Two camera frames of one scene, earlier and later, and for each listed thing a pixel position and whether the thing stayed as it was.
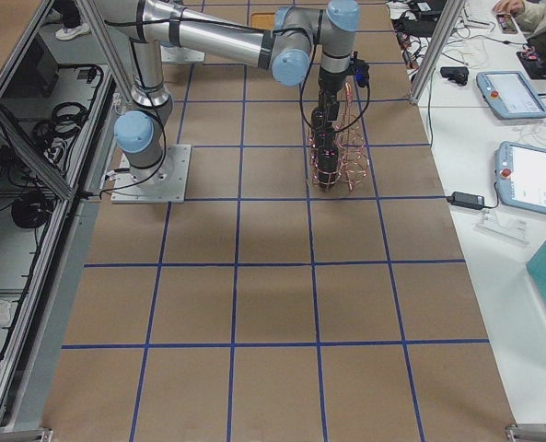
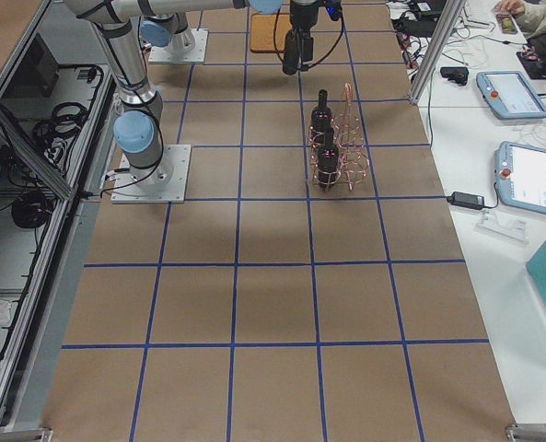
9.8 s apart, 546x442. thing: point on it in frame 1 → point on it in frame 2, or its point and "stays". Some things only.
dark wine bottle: x=323 y=137 → x=290 y=56
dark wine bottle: x=319 y=120 stays
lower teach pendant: x=529 y=178 stays
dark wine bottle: x=328 y=166 stays
